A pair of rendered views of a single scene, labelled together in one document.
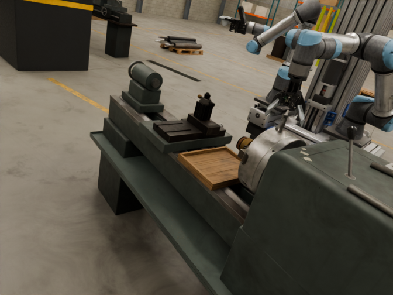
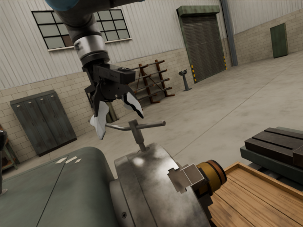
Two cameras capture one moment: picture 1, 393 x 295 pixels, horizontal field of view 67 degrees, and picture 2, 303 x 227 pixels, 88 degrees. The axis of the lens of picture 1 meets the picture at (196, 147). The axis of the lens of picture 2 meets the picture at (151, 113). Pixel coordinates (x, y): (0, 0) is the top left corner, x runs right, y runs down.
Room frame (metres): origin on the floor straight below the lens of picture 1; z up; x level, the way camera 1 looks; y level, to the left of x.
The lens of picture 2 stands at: (1.43, -0.64, 1.41)
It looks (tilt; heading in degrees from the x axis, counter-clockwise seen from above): 13 degrees down; 117
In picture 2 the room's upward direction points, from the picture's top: 18 degrees counter-clockwise
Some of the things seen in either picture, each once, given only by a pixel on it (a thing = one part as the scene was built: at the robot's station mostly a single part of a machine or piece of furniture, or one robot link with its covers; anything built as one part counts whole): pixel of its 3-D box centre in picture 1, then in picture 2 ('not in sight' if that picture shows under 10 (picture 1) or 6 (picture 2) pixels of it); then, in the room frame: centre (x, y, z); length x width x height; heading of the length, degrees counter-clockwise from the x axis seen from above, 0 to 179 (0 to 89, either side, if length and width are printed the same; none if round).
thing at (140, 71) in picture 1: (144, 86); not in sight; (2.09, 0.48, 1.01); 0.30 x 0.20 x 0.29; 43
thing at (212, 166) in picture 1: (219, 165); (250, 205); (1.43, -0.15, 0.89); 0.36 x 0.30 x 0.04; 133
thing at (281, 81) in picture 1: (285, 78); not in sight; (2.00, -0.45, 1.33); 0.13 x 0.12 x 0.14; 164
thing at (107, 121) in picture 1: (134, 163); not in sight; (2.10, 0.46, 0.34); 0.44 x 0.40 x 0.68; 133
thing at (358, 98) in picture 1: (362, 107); not in sight; (1.69, -0.85, 1.33); 0.13 x 0.12 x 0.14; 36
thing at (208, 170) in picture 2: (248, 147); (205, 177); (1.33, -0.24, 1.08); 0.09 x 0.09 x 0.09; 44
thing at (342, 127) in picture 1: (351, 126); not in sight; (1.69, -0.84, 1.21); 0.15 x 0.15 x 0.10
